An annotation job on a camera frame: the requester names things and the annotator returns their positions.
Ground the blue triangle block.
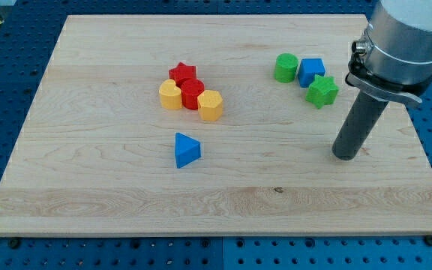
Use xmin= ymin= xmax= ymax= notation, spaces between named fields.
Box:
xmin=174 ymin=133 xmax=202 ymax=169

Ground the black bolt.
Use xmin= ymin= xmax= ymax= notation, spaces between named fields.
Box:
xmin=424 ymin=235 xmax=432 ymax=247
xmin=7 ymin=238 xmax=21 ymax=250

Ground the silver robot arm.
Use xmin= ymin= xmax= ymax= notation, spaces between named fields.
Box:
xmin=346 ymin=0 xmax=432 ymax=107

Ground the yellow hexagon block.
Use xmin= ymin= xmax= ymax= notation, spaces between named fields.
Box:
xmin=197 ymin=89 xmax=224 ymax=122

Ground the yellow heart block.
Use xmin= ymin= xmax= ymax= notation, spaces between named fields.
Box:
xmin=158 ymin=79 xmax=183 ymax=110

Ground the green star block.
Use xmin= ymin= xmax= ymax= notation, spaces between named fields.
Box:
xmin=305 ymin=74 xmax=339 ymax=109

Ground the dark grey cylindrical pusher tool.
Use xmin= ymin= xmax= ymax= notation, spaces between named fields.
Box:
xmin=331 ymin=91 xmax=388 ymax=161

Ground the black bolt left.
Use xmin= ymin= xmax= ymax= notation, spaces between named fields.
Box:
xmin=7 ymin=238 xmax=21 ymax=250

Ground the blue cube block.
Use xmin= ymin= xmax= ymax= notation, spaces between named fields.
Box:
xmin=298 ymin=58 xmax=326 ymax=88

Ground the light wooden board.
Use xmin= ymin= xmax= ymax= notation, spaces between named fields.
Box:
xmin=0 ymin=15 xmax=432 ymax=237

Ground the red star block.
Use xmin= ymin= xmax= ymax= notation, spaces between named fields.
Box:
xmin=168 ymin=62 xmax=197 ymax=87

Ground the black bolt right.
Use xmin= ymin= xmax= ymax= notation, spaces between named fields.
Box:
xmin=424 ymin=235 xmax=432 ymax=247

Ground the green cylinder block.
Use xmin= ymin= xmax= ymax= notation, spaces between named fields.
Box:
xmin=274 ymin=52 xmax=299 ymax=83

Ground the red cylinder block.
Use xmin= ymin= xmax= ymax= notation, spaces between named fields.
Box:
xmin=181 ymin=79 xmax=205 ymax=110

